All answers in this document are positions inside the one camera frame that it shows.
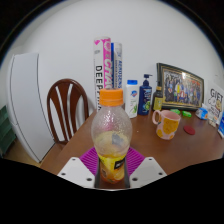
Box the framed group photo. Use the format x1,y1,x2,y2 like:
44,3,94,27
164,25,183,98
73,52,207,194
155,62,205,112

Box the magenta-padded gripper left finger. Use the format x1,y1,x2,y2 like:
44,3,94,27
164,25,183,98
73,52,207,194
57,146,102,190

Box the green crates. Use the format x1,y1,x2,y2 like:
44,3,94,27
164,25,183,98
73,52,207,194
0,104,17,158

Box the pink and yellow mug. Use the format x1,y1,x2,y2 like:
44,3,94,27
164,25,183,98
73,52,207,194
151,109,182,141

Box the small flat card box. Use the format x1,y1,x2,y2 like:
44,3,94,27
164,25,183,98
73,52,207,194
207,117,218,128

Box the dark blue pump bottle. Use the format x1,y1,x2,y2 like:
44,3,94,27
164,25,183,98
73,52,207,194
137,73,154,117

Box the orange-capped juice bottle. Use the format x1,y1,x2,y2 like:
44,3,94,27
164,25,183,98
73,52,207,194
90,88,134,185

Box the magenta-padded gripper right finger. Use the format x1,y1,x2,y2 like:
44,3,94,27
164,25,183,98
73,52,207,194
123,146,168,190

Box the white paper gift bag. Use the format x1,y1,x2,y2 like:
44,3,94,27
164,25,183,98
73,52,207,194
206,77,224,126

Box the amber pump bottle yellow label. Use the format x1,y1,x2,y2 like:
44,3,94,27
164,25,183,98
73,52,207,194
151,81,165,112

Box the white green and blue tube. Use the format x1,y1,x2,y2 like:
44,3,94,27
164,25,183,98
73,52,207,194
110,41,124,92

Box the white blue-capped shampoo bottle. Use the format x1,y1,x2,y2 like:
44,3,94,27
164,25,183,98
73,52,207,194
125,79,140,119

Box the flat round red coaster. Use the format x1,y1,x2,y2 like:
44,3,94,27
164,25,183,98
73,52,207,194
182,124,197,136

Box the pink and white tube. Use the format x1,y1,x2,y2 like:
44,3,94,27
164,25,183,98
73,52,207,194
92,36,112,113

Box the dark wooden chair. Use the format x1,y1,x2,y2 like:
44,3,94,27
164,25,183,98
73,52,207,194
46,78,91,145

